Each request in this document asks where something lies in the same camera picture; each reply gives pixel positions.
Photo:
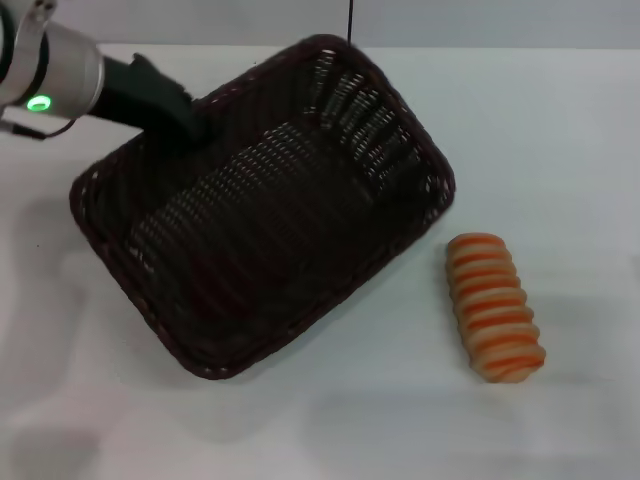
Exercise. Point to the orange striped bread roll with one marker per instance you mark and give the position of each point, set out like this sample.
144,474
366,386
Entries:
492,310

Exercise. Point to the black woven rectangular basket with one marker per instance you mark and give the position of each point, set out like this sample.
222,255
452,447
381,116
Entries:
280,250

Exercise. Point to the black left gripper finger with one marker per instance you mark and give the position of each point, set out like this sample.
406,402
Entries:
194,126

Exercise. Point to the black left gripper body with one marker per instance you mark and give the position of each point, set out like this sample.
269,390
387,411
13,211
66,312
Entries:
135,95

